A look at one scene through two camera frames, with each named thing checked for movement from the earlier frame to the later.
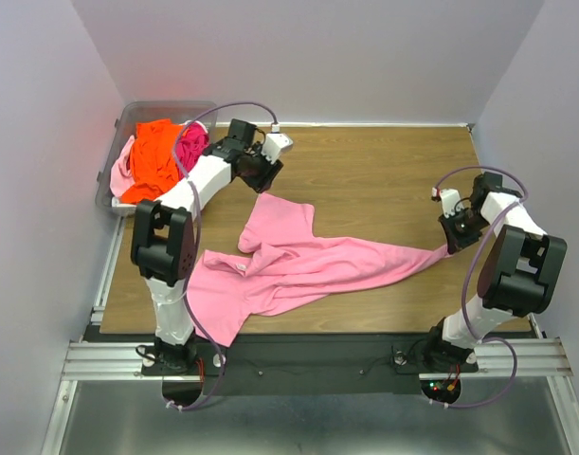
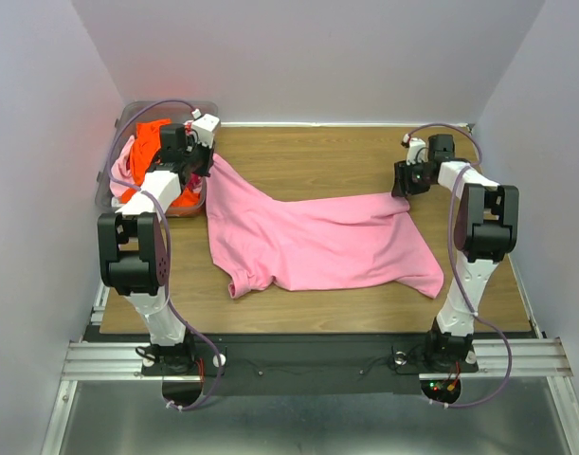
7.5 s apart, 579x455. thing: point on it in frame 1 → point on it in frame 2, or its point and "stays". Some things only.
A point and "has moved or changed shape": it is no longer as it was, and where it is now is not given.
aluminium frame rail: x=123 y=361 stays
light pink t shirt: x=120 y=176 stays
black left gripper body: x=255 y=157 → x=197 y=155
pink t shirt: x=278 y=259 has moved or changed shape
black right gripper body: x=474 y=222 → x=414 y=176
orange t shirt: x=153 y=159 stays
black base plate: x=303 y=363 stays
